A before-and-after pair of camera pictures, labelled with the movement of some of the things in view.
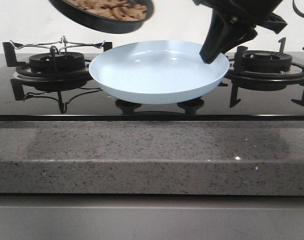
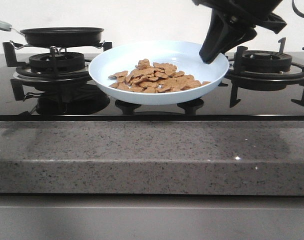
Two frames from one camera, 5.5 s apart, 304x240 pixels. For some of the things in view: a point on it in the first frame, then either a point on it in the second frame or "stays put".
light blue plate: [157, 72] stays put
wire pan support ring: [58, 45] stays put
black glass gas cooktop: [61, 87] stays put
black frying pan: [103, 23] → [55, 36]
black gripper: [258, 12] stays put
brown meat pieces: [121, 10] → [149, 77]
